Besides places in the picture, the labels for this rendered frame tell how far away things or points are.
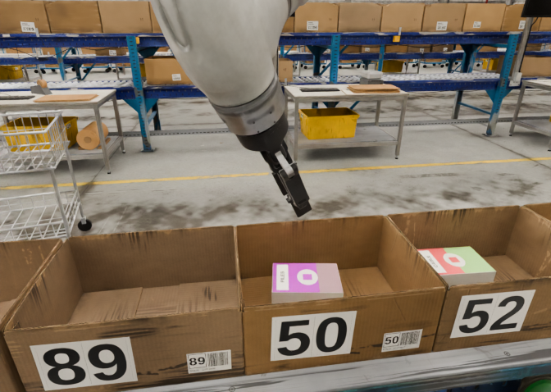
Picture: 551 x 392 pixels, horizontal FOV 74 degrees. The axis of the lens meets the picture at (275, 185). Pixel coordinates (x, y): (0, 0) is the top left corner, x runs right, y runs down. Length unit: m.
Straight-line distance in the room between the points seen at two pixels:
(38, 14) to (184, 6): 5.08
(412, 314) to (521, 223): 0.52
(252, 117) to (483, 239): 0.88
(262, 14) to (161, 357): 0.60
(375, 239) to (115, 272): 0.67
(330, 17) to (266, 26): 4.81
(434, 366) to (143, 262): 0.69
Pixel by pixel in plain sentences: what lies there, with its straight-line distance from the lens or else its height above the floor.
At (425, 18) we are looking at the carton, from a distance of 5.72.
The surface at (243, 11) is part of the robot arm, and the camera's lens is 0.38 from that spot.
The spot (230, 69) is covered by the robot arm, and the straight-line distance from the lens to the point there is 0.39.
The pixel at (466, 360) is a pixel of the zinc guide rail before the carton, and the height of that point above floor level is 0.89.
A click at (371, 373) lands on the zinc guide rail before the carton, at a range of 0.82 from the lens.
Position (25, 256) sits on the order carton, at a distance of 1.05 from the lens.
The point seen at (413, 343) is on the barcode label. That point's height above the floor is 0.92.
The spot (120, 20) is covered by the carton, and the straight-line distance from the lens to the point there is 5.15.
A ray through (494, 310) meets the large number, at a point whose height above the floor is 0.98.
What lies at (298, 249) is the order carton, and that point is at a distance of 0.98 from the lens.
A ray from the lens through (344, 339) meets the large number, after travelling 0.78.
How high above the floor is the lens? 1.51
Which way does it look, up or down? 24 degrees down
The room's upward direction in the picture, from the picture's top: straight up
